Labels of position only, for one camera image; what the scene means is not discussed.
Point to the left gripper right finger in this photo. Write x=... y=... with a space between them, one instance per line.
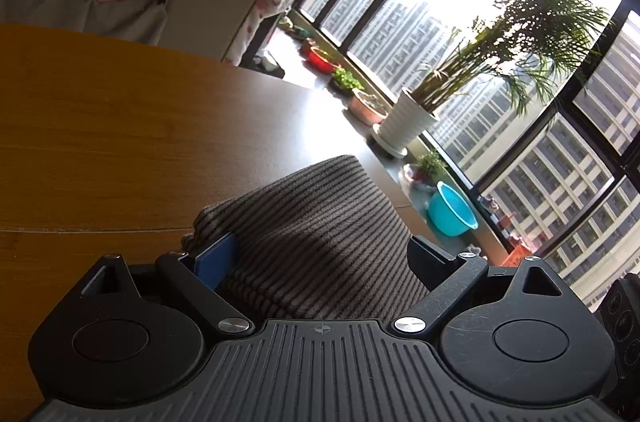
x=449 y=280

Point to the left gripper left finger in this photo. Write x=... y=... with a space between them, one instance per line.
x=195 y=276

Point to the striped grey white garment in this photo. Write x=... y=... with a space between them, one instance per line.
x=321 y=243

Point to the turquoise plastic basin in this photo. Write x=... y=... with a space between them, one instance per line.
x=449 y=211

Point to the brown rectangular planter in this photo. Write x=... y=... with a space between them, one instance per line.
x=367 y=108

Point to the black white floor appliance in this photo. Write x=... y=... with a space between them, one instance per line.
x=268 y=66

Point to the small green leafy plant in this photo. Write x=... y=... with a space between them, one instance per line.
x=344 y=81

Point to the red plant basin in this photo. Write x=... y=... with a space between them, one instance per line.
x=321 y=61

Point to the beige chair back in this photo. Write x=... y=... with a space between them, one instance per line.
x=203 y=27

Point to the green palm plant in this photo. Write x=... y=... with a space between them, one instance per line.
x=530 y=46

